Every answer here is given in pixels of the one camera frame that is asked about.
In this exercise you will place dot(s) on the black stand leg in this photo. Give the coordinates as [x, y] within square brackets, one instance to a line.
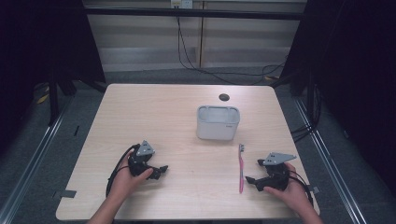
[53, 102]

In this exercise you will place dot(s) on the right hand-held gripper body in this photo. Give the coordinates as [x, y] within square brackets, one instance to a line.
[277, 177]

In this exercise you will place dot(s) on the dark round table grommet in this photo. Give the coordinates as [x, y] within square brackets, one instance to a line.
[224, 97]

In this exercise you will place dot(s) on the black horizontal bar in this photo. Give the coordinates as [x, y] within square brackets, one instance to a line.
[193, 13]

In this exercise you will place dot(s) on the person's right hand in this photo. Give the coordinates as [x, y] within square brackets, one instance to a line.
[294, 193]

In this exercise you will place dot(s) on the pink toothbrush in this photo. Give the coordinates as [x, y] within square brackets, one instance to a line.
[241, 169]

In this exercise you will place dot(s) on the person's left hand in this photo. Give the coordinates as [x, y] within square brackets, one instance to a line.
[124, 183]

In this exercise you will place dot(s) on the grey toothbrush holder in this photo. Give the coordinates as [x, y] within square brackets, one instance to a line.
[218, 127]

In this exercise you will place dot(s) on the metal floor rail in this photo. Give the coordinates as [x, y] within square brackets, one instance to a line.
[34, 155]
[330, 161]

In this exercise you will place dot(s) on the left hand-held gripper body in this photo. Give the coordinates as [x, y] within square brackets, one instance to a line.
[141, 161]

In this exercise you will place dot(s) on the grey tape strip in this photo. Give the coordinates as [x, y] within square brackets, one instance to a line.
[314, 189]
[64, 194]

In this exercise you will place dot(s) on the white wall socket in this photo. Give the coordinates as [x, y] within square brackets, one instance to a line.
[182, 3]

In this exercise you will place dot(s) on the black curtain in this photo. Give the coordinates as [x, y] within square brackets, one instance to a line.
[351, 62]
[40, 43]

